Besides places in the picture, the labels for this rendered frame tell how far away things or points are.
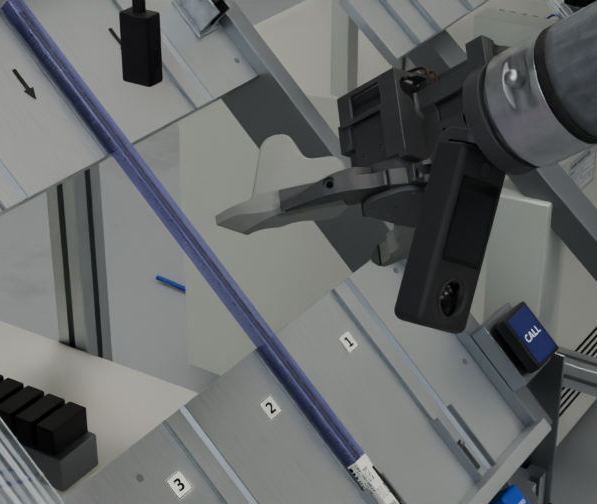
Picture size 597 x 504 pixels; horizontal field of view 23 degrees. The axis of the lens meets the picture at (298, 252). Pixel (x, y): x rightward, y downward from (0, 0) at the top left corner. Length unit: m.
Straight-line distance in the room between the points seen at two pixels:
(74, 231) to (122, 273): 1.53
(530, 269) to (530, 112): 0.59
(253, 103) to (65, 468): 0.37
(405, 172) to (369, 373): 0.27
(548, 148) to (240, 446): 0.32
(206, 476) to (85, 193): 0.53
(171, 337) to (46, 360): 1.25
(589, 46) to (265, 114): 0.47
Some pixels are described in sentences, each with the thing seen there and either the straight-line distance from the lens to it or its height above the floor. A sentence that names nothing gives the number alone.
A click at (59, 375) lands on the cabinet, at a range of 1.50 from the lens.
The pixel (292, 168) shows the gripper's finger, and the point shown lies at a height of 1.02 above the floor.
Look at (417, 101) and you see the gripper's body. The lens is 0.93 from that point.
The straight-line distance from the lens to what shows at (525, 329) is 1.22.
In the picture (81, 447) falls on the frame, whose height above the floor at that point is 0.65.
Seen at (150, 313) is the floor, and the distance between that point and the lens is 2.85.
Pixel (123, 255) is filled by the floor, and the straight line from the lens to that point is 3.07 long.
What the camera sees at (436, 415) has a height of 0.76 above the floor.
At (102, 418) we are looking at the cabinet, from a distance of 1.43.
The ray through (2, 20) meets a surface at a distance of 1.11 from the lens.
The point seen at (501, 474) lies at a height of 0.73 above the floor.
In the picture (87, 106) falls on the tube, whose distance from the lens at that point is 1.09.
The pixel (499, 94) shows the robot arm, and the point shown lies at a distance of 0.86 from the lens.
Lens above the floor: 1.41
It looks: 27 degrees down
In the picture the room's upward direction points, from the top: straight up
